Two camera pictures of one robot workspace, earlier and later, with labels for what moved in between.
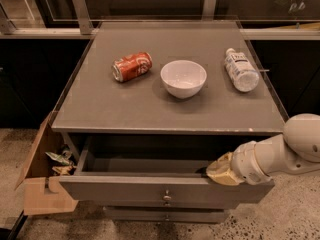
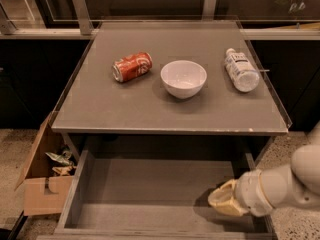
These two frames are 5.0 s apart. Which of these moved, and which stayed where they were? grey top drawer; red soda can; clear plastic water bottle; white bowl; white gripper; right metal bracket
Moved: white gripper; grey top drawer
Stayed: red soda can; right metal bracket; white bowl; clear plastic water bottle
